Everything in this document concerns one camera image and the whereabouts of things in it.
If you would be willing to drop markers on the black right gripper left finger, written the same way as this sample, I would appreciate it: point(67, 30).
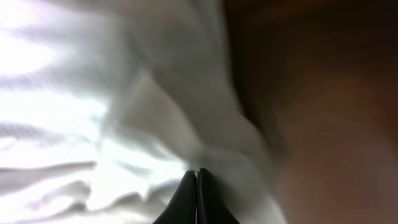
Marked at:
point(183, 204)

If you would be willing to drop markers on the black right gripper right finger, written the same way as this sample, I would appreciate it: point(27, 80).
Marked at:
point(211, 208)

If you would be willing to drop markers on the white t-shirt with black print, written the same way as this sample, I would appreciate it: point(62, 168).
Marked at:
point(106, 104)

